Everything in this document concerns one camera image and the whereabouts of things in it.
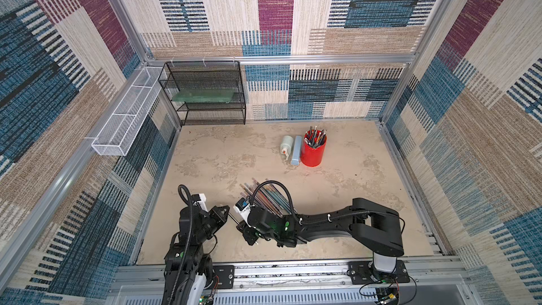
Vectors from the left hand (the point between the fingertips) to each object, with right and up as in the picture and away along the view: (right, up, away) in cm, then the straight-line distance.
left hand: (229, 207), depth 80 cm
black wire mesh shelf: (-29, +56, +22) cm, 67 cm away
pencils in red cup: (+34, +26, +15) cm, 46 cm away
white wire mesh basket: (-51, +28, +14) cm, 59 cm away
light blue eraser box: (+28, +20, +22) cm, 41 cm away
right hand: (+5, -7, +1) cm, 9 cm away
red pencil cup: (+34, +17, +17) cm, 41 cm away
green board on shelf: (-9, +45, +17) cm, 49 cm away
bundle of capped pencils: (+15, +1, +13) cm, 19 cm away
